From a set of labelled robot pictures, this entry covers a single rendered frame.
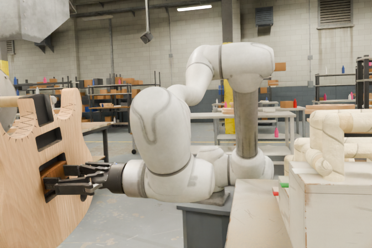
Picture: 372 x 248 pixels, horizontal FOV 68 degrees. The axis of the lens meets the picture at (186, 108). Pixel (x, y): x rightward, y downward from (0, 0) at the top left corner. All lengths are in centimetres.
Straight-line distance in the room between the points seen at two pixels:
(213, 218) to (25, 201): 92
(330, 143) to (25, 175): 63
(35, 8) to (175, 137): 45
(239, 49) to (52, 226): 79
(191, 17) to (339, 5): 569
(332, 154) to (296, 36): 1152
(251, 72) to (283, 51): 1082
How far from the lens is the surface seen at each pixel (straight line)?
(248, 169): 135
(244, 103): 113
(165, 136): 51
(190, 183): 61
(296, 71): 1183
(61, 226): 87
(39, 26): 76
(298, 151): 75
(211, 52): 104
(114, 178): 69
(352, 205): 53
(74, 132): 87
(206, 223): 146
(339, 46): 1223
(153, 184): 63
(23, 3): 74
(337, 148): 51
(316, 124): 58
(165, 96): 51
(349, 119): 51
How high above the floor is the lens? 125
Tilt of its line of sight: 3 degrees down
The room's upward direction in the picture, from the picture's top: 2 degrees counter-clockwise
